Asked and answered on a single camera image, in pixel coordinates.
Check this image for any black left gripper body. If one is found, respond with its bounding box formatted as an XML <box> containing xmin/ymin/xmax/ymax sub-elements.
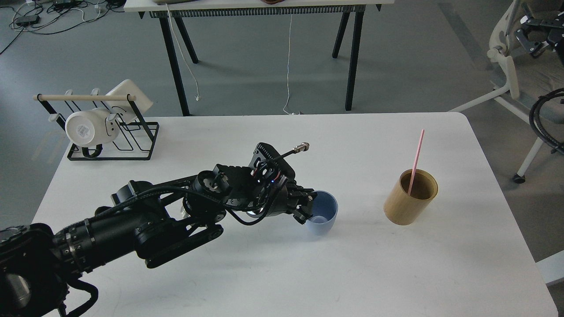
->
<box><xmin>246</xmin><ymin>142</ymin><xmax>295</xmax><ymax>218</ymax></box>

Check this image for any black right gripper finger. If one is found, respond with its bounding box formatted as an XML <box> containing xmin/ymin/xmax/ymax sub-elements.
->
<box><xmin>519</xmin><ymin>15</ymin><xmax>564</xmax><ymax>33</ymax></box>
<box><xmin>514</xmin><ymin>27</ymin><xmax>554</xmax><ymax>58</ymax></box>

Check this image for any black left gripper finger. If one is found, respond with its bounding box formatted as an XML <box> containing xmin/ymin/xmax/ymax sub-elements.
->
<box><xmin>289</xmin><ymin>185</ymin><xmax>318</xmax><ymax>203</ymax></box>
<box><xmin>289</xmin><ymin>203</ymin><xmax>312</xmax><ymax>225</ymax></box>

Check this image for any blue plastic cup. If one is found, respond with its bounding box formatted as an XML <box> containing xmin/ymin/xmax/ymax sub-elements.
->
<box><xmin>305</xmin><ymin>191</ymin><xmax>338</xmax><ymax>236</ymax></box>

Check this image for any pink chopstick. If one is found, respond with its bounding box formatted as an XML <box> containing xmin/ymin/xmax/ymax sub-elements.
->
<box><xmin>407</xmin><ymin>129</ymin><xmax>425</xmax><ymax>196</ymax></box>

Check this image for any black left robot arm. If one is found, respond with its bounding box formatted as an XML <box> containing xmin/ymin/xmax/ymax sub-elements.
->
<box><xmin>0</xmin><ymin>142</ymin><xmax>318</xmax><ymax>317</ymax></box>

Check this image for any white office chair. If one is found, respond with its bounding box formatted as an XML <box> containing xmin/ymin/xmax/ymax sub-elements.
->
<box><xmin>454</xmin><ymin>0</ymin><xmax>563</xmax><ymax>184</ymax></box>

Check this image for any bamboo cylinder holder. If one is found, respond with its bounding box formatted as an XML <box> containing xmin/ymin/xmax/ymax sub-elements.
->
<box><xmin>383</xmin><ymin>169</ymin><xmax>438</xmax><ymax>225</ymax></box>

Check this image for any white rectangular dish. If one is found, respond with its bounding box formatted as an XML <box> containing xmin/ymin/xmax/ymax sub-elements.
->
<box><xmin>105</xmin><ymin>79</ymin><xmax>154</xmax><ymax>124</ymax></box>

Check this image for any white mug on rack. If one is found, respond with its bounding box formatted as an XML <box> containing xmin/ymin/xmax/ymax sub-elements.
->
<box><xmin>65</xmin><ymin>108</ymin><xmax>120</xmax><ymax>147</ymax></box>

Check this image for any white desk with black legs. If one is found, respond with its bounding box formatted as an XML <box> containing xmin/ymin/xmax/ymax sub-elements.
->
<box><xmin>123</xmin><ymin>0</ymin><xmax>392</xmax><ymax>116</ymax></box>

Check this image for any white hanging cable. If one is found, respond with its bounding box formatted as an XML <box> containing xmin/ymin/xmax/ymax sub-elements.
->
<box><xmin>282</xmin><ymin>13</ymin><xmax>301</xmax><ymax>116</ymax></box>

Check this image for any white thin cable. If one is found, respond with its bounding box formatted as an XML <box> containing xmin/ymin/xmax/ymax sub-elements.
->
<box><xmin>166</xmin><ymin>4</ymin><xmax>200</xmax><ymax>102</ymax></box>

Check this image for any black wire dish rack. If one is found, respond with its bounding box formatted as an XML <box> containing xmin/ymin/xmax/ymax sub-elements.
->
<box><xmin>33</xmin><ymin>89</ymin><xmax>160</xmax><ymax>161</ymax></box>

